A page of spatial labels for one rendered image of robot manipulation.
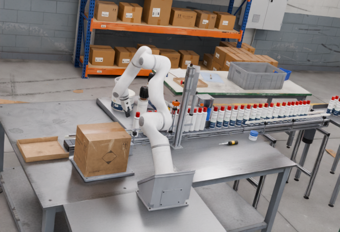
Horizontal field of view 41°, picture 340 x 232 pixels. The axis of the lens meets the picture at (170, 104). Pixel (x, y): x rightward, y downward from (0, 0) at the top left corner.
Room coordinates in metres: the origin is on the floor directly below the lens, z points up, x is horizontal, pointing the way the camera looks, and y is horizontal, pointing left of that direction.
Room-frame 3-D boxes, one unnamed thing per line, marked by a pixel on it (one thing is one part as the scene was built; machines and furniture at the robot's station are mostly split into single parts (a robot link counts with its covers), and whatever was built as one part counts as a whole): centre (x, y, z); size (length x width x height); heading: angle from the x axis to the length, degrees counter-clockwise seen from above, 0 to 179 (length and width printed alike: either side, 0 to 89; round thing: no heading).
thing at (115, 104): (3.78, 0.42, 0.95); 0.20 x 0.20 x 0.14
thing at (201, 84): (5.01, -0.19, 0.82); 0.34 x 0.24 x 0.03; 123
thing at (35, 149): (2.85, 0.83, 0.85); 0.30 x 0.26 x 0.04; 124
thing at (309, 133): (4.60, -1.53, 0.71); 0.15 x 0.12 x 0.34; 34
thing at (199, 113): (3.59, -0.26, 0.98); 0.05 x 0.05 x 0.20
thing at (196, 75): (3.40, -0.13, 1.38); 0.17 x 0.10 x 0.19; 179
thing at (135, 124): (3.25, 0.23, 0.98); 0.05 x 0.05 x 0.20
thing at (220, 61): (7.76, -1.04, 0.32); 1.20 x 0.83 x 0.64; 26
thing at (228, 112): (3.77, -0.52, 0.98); 0.05 x 0.05 x 0.20
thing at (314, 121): (4.20, -1.16, 0.47); 1.17 x 0.38 x 0.94; 124
